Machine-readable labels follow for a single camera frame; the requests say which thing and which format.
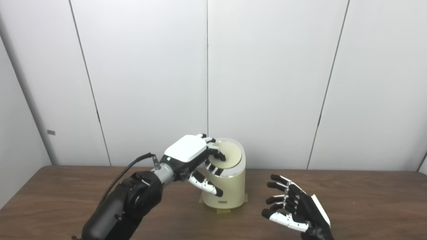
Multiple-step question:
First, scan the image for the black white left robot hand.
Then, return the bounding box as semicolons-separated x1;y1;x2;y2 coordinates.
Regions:
160;134;227;197

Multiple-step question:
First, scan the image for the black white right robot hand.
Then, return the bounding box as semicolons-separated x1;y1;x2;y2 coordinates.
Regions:
261;174;335;240

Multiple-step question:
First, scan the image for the round cream bin lid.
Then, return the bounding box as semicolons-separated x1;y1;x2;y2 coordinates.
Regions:
207;141;242;170

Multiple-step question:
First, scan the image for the cream-colored bin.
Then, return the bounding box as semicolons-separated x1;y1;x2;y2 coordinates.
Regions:
202;138;246;209

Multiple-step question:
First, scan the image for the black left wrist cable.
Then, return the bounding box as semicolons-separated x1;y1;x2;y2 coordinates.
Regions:
98;152;162;204

